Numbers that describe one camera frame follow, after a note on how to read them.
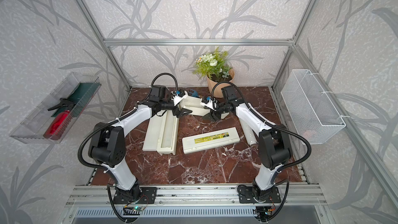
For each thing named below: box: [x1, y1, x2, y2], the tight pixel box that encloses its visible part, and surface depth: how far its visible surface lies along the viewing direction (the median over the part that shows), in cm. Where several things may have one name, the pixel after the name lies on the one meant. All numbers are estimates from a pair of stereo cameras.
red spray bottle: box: [43, 98, 77, 141], surface depth 61 cm
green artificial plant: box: [192, 46, 233, 82], surface depth 98 cm
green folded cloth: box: [51, 82, 102, 118], surface depth 70 cm
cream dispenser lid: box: [181, 127, 241, 154], surface depth 93 cm
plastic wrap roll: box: [239, 118, 258, 146], surface depth 92 cm
